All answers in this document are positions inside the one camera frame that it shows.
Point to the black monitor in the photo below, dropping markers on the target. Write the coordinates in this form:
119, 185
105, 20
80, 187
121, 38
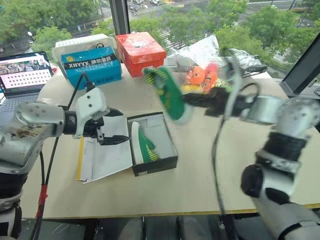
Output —
302, 67

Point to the orange clownfish toy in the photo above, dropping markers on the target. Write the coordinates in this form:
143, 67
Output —
209, 79
196, 75

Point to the clear plastic bag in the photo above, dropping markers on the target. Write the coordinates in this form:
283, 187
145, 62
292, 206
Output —
200, 50

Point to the clear white-lidded plastic container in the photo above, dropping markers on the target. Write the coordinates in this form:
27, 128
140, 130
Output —
82, 41

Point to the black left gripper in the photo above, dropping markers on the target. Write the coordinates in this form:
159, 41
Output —
92, 129

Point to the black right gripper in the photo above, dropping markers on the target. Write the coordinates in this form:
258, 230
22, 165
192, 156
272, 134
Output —
220, 102

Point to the green white-soled shoe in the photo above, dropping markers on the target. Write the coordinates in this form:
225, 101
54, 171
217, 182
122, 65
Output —
145, 145
170, 97

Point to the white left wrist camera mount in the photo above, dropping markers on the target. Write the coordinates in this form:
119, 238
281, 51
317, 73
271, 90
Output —
91, 102

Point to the white shoebox lid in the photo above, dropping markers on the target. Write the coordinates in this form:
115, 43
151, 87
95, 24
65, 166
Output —
110, 160

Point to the red shoebox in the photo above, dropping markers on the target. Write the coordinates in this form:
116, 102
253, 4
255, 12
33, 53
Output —
142, 58

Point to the blue shoebox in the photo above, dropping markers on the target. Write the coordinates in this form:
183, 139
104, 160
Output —
92, 72

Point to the dark window frame post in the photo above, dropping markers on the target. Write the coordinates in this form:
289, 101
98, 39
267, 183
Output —
120, 15

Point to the grey laptop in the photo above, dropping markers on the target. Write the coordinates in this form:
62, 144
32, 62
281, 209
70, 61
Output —
22, 77

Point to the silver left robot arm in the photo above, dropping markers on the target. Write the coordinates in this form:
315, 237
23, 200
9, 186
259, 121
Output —
32, 117

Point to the black open shoebox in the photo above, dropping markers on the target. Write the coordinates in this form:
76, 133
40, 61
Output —
155, 168

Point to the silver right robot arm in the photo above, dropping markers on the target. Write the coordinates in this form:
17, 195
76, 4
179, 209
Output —
287, 112

